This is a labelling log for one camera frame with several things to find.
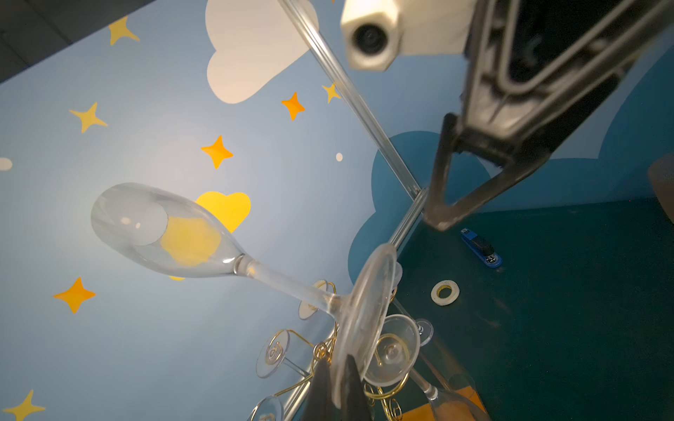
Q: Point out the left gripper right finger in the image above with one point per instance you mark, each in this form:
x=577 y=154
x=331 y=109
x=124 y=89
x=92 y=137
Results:
x=354 y=404

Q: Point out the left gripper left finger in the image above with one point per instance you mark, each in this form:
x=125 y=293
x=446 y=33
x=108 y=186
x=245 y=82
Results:
x=318 y=405

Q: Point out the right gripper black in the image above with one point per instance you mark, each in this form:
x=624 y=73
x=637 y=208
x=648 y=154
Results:
x=537 y=70

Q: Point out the wine glass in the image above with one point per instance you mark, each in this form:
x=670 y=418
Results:
x=426 y=331
x=175 y=236
x=307 y=308
x=396 y=351
x=275 y=354

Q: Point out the white tape roll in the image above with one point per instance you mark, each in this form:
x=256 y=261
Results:
x=445 y=293

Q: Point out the brown cup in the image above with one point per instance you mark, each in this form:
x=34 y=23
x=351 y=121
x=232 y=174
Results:
x=661 y=178

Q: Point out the aluminium frame back bar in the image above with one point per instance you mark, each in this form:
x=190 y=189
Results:
x=409 y=220

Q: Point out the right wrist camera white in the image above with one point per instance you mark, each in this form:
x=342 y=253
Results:
x=376 y=32

